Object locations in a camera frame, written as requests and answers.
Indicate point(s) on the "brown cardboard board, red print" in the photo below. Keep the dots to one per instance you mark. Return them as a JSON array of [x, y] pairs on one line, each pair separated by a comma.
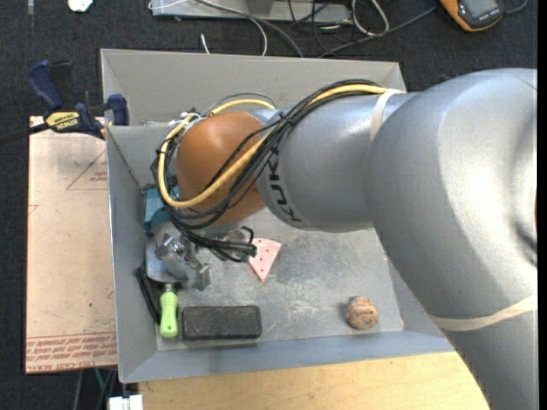
[[68, 250]]

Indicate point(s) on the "dark green flat block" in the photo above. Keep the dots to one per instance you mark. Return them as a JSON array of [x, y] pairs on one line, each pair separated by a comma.
[[221, 323]]

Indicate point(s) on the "pink triangular sponge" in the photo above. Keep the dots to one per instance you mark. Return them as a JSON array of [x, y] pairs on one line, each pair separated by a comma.
[[265, 259]]

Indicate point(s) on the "black thin tool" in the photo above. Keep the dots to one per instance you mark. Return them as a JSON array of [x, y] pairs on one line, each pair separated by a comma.
[[147, 293]]

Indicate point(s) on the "grey metal bin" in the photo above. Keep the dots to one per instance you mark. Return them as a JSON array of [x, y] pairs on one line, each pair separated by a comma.
[[307, 271]]

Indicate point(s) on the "brown cork stopper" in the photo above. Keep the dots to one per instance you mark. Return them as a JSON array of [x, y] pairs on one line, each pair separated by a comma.
[[362, 313]]

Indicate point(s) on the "teal plastic thing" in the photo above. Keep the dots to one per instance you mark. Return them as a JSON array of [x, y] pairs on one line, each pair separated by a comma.
[[151, 212]]

